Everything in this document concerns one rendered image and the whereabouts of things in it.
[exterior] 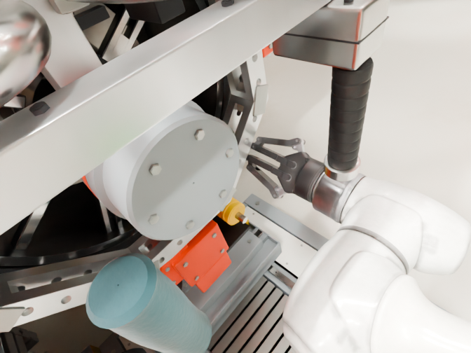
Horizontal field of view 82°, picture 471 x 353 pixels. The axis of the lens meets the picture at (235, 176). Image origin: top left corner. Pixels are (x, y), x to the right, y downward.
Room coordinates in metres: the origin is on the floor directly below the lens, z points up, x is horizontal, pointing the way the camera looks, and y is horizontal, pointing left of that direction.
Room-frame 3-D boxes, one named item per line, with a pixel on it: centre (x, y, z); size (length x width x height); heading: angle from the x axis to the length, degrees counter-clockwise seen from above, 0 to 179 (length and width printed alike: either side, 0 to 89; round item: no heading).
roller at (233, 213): (0.47, 0.09, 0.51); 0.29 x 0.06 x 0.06; 33
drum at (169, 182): (0.27, 0.10, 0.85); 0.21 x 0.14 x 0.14; 33
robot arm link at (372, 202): (0.17, -0.21, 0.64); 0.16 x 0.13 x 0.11; 33
